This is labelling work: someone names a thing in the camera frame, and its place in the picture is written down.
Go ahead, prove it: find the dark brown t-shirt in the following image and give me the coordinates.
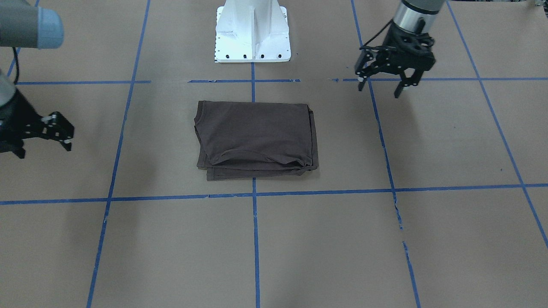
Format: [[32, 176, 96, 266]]
[[194, 100, 319, 181]]

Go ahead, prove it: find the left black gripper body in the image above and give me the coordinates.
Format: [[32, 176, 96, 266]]
[[354, 21, 436, 82]]

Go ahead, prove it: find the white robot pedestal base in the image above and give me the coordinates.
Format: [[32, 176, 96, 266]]
[[214, 0, 292, 63]]

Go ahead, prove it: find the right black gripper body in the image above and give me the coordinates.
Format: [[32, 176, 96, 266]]
[[0, 90, 52, 153]]

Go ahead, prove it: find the left gripper braided cable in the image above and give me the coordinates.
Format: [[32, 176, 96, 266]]
[[360, 21, 392, 50]]

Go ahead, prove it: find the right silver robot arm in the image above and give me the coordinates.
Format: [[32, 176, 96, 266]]
[[0, 0, 74, 159]]

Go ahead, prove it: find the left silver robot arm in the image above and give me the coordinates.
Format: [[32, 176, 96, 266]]
[[354, 0, 444, 99]]

